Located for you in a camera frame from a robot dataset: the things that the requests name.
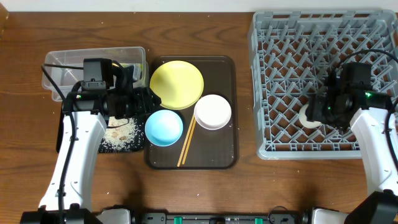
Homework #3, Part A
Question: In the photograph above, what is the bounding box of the green snack wrapper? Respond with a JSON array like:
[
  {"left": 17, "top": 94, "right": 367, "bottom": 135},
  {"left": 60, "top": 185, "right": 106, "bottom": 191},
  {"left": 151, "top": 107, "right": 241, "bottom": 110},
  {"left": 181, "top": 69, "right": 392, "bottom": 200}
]
[{"left": 121, "top": 63, "right": 143, "bottom": 76}]

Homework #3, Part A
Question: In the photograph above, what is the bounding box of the small white green cup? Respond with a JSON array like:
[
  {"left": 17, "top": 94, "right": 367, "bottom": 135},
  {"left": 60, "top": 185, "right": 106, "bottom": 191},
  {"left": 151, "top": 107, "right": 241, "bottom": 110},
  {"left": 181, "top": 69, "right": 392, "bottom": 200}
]
[{"left": 299, "top": 104, "right": 322, "bottom": 129}]

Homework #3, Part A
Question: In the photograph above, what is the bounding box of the light blue bowl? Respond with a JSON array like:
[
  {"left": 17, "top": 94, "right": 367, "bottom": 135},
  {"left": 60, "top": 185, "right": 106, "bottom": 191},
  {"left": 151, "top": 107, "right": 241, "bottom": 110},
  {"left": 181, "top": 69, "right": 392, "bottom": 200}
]
[{"left": 144, "top": 110, "right": 183, "bottom": 147}]

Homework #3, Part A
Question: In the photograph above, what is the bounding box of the pink white shallow bowl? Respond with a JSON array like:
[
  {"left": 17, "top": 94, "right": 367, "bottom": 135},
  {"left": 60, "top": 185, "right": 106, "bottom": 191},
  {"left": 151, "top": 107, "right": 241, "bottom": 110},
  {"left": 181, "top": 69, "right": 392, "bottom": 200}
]
[{"left": 193, "top": 95, "right": 232, "bottom": 131}]

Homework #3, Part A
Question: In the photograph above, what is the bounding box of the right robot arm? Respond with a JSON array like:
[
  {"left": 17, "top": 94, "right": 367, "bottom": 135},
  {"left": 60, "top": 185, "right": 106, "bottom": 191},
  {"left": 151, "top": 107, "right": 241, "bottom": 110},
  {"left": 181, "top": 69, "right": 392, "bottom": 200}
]
[{"left": 299, "top": 62, "right": 397, "bottom": 224}]

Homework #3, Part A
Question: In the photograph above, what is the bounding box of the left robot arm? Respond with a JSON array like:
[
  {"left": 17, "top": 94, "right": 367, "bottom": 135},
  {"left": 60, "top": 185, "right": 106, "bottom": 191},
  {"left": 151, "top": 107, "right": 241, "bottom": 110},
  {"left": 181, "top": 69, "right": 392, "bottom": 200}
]
[{"left": 21, "top": 58, "right": 161, "bottom": 223}]

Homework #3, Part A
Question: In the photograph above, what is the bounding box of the grey dishwasher rack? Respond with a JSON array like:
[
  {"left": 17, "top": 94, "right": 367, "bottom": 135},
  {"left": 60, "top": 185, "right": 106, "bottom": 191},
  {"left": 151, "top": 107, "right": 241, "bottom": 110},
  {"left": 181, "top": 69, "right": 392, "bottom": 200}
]
[{"left": 248, "top": 10, "right": 397, "bottom": 160}]

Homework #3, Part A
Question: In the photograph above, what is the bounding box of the clear plastic bin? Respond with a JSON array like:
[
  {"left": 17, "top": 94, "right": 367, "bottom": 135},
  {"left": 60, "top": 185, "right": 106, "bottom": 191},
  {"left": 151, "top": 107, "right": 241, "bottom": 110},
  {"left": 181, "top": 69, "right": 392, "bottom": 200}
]
[{"left": 45, "top": 47, "right": 149, "bottom": 95}]

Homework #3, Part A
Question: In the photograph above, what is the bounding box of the black plastic tray bin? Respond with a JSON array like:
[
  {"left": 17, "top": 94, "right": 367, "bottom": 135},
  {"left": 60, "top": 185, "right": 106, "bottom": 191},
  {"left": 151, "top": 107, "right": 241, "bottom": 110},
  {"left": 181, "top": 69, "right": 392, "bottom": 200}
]
[{"left": 57, "top": 93, "right": 148, "bottom": 154}]

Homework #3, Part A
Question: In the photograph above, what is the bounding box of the yellow round plate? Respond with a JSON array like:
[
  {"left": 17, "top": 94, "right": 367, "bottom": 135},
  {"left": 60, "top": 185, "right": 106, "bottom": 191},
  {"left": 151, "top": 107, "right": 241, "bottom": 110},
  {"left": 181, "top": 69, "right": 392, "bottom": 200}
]
[{"left": 149, "top": 60, "right": 204, "bottom": 110}]

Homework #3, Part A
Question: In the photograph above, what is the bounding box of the left wooden chopstick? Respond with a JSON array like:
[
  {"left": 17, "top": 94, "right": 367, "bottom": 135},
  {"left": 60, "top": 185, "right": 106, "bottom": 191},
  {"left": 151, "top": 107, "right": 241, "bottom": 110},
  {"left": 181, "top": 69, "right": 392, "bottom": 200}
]
[{"left": 177, "top": 115, "right": 195, "bottom": 167}]

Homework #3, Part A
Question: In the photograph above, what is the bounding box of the wooden chopstick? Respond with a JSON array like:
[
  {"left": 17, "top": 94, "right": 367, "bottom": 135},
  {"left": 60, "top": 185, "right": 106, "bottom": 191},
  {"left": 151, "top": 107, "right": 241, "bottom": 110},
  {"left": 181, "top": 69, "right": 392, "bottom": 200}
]
[
  {"left": 177, "top": 115, "right": 195, "bottom": 167},
  {"left": 182, "top": 118, "right": 196, "bottom": 165}
]

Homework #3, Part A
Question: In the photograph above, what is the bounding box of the right wooden chopstick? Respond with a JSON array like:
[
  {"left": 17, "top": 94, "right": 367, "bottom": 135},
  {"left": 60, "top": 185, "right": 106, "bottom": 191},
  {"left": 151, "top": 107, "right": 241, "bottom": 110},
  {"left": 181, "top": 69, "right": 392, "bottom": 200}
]
[{"left": 182, "top": 118, "right": 196, "bottom": 165}]

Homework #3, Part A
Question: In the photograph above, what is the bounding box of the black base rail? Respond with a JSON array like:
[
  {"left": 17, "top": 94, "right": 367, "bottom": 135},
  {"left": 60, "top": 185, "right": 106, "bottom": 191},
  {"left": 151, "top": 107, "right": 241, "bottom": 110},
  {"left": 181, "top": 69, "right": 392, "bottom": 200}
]
[{"left": 99, "top": 205, "right": 315, "bottom": 224}]

